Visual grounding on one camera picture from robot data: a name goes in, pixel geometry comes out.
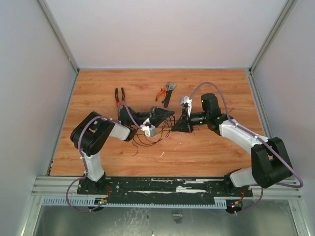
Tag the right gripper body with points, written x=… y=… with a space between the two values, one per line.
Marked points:
x=186 y=120

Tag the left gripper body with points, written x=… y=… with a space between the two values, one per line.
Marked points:
x=151 y=113

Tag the black zip tie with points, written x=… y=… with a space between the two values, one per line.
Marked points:
x=172 y=121

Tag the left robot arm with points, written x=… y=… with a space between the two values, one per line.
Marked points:
x=91 y=134

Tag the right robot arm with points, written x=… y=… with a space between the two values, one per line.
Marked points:
x=270 y=163

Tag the orange needle nose pliers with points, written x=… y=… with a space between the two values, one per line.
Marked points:
x=162 y=92

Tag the black adjustable wrench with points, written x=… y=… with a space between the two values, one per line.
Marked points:
x=169 y=89

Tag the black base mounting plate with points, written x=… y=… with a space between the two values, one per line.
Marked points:
x=180 y=189

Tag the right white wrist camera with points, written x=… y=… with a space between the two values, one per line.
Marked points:
x=186 y=102

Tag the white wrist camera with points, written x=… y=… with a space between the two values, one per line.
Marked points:
x=148 y=129
x=186 y=102

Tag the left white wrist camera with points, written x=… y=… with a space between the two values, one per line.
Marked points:
x=148 y=129

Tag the grey slotted cable duct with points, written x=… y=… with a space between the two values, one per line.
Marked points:
x=95 y=201

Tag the aluminium front rail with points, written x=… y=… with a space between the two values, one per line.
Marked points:
x=54 y=185

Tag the left aluminium frame post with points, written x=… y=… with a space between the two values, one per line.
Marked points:
x=58 y=33

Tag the aluminium frame post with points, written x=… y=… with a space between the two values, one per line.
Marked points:
x=274 y=31
x=58 y=33

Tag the right aluminium frame post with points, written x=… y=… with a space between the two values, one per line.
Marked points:
x=274 y=31

